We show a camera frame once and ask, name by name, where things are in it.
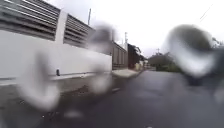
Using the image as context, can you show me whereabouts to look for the grey panel fence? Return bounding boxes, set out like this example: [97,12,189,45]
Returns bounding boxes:
[111,40,129,71]

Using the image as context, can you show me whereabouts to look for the dark building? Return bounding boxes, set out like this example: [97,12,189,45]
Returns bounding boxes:
[126,43,147,70]

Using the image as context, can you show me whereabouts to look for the pole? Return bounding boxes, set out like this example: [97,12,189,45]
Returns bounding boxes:
[124,31,129,51]
[87,7,92,27]

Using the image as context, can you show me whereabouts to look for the row of trees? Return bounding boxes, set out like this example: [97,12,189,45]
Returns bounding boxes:
[147,49,184,73]

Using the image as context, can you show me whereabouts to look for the grey asphalt road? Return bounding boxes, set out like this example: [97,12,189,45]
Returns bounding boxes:
[0,69,224,128]

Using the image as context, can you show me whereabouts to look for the white wall with louvred fence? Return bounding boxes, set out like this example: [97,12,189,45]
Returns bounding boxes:
[0,0,114,82]

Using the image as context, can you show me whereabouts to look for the overhead wires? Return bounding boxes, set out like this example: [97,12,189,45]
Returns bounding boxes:
[199,3,214,22]

